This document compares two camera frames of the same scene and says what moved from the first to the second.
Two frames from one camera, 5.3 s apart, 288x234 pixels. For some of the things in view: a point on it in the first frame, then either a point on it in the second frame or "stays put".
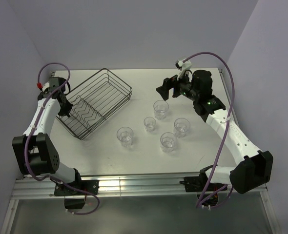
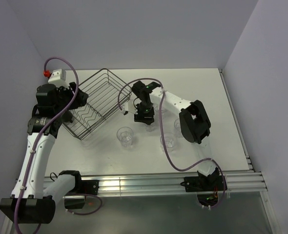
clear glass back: x=160 y=107 stays put
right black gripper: x=169 y=83 to x=140 y=117
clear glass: x=125 y=135 stays put
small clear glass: x=149 y=123 stays put
